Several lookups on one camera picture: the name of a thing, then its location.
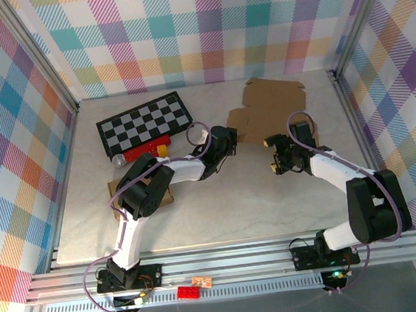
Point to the brown cardboard mailer box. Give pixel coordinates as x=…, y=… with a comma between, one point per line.
x=114, y=186
x=273, y=108

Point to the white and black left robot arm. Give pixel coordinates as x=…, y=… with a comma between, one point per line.
x=131, y=238

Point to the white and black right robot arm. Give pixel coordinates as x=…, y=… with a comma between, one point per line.
x=336, y=172

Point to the small yellow toy brick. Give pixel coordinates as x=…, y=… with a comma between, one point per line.
x=162, y=150

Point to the long red toy brick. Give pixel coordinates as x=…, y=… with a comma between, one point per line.
x=144, y=149

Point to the black and grey checkerboard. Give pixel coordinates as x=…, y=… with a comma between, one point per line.
x=145, y=121

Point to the grey metallic cylinder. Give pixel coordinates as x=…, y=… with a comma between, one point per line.
x=120, y=160

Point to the small controller board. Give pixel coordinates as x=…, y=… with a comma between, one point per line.
x=130, y=301
x=334, y=276

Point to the small copper circuit board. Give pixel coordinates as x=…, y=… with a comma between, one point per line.
x=202, y=282

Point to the red studded toy brick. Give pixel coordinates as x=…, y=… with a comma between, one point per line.
x=188, y=292

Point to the narrow aluminium side rail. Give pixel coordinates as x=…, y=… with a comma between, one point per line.
x=352, y=103

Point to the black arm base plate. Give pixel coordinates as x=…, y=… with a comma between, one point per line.
x=151, y=275
x=300, y=256

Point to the wide aluminium frame rail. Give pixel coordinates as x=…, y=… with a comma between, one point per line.
x=223, y=262

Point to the aluminium frame post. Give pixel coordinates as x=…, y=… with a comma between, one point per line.
x=38, y=51
x=361, y=17

